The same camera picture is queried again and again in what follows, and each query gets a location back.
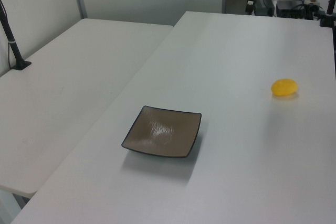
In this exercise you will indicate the brown square ceramic plate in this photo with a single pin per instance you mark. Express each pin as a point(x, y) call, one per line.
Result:
point(162, 133)

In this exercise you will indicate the black clamp camera mount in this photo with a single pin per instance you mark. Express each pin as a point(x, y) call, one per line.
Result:
point(327, 16)

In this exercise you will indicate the grey power supply box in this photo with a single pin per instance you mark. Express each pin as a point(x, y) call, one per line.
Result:
point(263, 5)

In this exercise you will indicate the black camera stand pole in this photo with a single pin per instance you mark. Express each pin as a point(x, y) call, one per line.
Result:
point(13, 47)

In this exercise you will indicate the black electronics box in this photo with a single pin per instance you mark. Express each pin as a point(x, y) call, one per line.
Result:
point(288, 9)

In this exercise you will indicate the yellow lemon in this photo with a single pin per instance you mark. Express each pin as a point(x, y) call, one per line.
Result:
point(284, 87)

